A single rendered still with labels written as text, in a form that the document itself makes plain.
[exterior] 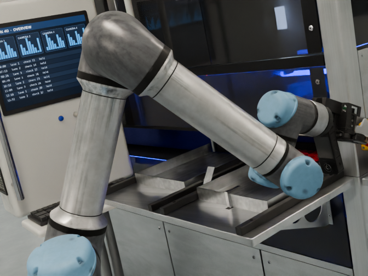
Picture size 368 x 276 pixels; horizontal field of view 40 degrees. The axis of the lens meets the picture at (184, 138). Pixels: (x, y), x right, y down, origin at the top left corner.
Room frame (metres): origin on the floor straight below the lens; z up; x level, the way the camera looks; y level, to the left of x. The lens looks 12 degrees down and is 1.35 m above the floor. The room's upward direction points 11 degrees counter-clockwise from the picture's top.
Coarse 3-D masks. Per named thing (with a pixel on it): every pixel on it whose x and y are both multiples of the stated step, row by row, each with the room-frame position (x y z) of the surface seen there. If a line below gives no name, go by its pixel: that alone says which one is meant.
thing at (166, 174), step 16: (208, 144) 1.81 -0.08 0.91; (176, 160) 1.71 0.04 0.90; (192, 160) 1.74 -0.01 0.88; (208, 160) 1.70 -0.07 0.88; (224, 160) 1.66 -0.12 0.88; (240, 160) 1.55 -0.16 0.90; (144, 176) 1.57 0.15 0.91; (160, 176) 1.62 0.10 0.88; (176, 176) 1.58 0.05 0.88; (192, 176) 1.55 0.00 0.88
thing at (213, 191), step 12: (240, 168) 1.43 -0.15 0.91; (216, 180) 1.37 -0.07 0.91; (228, 180) 1.39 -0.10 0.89; (240, 180) 1.41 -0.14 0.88; (204, 192) 1.30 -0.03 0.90; (216, 192) 1.26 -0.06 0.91; (240, 192) 1.31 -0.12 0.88; (252, 192) 1.29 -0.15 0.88; (264, 192) 1.27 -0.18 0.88; (276, 192) 1.25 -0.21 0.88; (240, 204) 1.19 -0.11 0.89; (252, 204) 1.16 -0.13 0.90; (264, 204) 1.13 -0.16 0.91
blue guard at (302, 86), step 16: (208, 80) 1.65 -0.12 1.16; (224, 80) 1.59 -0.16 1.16; (240, 80) 1.53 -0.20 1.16; (256, 80) 1.48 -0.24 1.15; (272, 80) 1.43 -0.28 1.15; (288, 80) 1.39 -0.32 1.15; (304, 80) 1.34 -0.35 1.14; (320, 80) 1.30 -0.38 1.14; (128, 96) 2.05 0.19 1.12; (144, 96) 1.96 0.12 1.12; (240, 96) 1.54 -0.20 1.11; (256, 96) 1.49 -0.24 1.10; (304, 96) 1.35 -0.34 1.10; (320, 96) 1.31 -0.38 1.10; (128, 112) 2.07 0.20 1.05; (144, 112) 1.97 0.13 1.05; (160, 112) 1.89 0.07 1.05; (256, 112) 1.50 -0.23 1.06
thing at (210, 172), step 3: (210, 168) 1.42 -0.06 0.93; (213, 168) 1.41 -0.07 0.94; (207, 171) 1.42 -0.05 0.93; (210, 171) 1.41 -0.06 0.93; (213, 171) 1.40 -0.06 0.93; (207, 174) 1.42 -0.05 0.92; (210, 174) 1.41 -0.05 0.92; (207, 177) 1.41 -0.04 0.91; (210, 177) 1.40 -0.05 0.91; (204, 180) 1.41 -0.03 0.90; (207, 180) 1.40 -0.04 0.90; (210, 180) 1.39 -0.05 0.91; (204, 183) 1.41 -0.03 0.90
